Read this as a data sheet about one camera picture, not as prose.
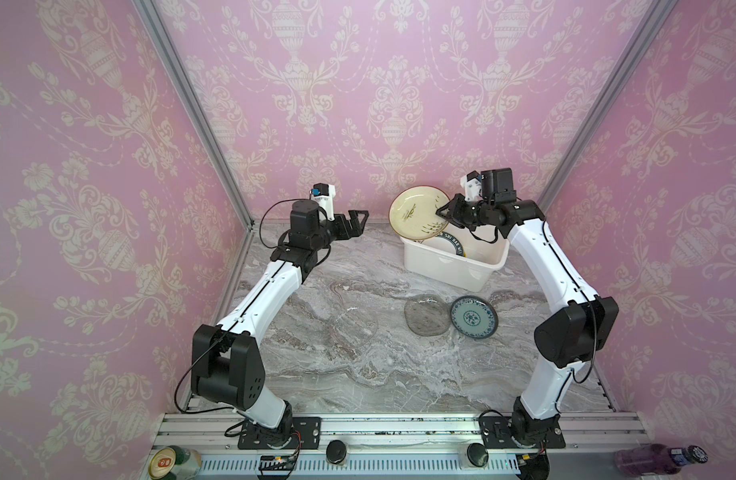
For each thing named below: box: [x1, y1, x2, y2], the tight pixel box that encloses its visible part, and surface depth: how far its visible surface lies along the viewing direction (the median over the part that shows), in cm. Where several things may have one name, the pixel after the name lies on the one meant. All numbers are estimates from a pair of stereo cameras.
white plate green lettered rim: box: [421, 231, 465, 257], surface depth 111 cm
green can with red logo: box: [148, 445, 191, 480], surface depth 63 cm
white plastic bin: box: [400, 226, 510, 293], surface depth 102 cm
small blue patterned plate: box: [450, 295, 499, 339], surface depth 96 cm
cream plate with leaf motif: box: [388, 185, 450, 240], surface depth 85 cm
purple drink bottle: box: [614, 444, 709, 477], surface depth 62 cm
